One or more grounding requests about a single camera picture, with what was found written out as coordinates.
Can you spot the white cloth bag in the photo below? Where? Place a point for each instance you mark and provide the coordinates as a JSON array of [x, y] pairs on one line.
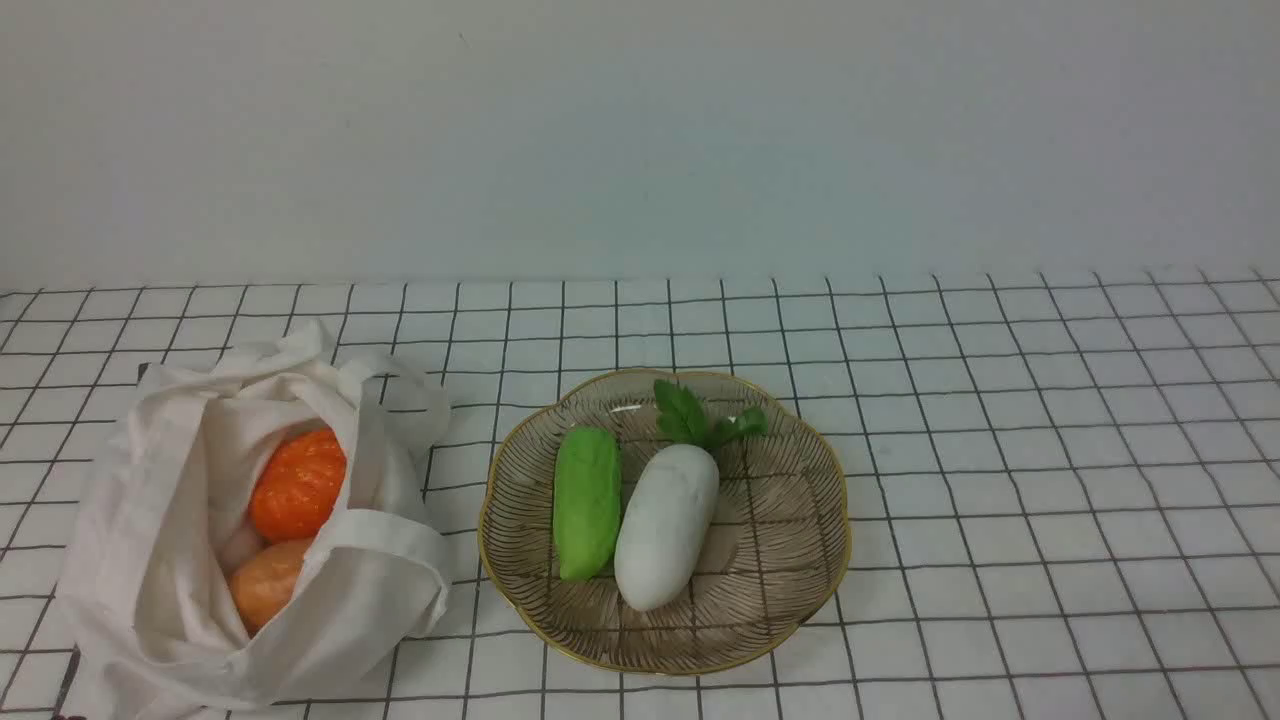
[[165, 515]]

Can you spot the green toy cucumber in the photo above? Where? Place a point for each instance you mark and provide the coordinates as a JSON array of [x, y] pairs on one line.
[[587, 502]]

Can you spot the white toy radish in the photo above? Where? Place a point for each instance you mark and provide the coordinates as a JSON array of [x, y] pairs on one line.
[[667, 518]]

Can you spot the gold-rimmed glass plate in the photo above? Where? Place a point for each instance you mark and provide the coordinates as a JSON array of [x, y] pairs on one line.
[[777, 548]]

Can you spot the orange toy pumpkin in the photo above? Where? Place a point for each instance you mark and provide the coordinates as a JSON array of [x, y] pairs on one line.
[[298, 488]]

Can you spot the pale orange toy vegetable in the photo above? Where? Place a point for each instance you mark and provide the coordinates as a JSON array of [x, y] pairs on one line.
[[264, 585]]

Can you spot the white checkered tablecloth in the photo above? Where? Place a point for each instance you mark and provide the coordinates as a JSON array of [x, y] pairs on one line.
[[1063, 488]]

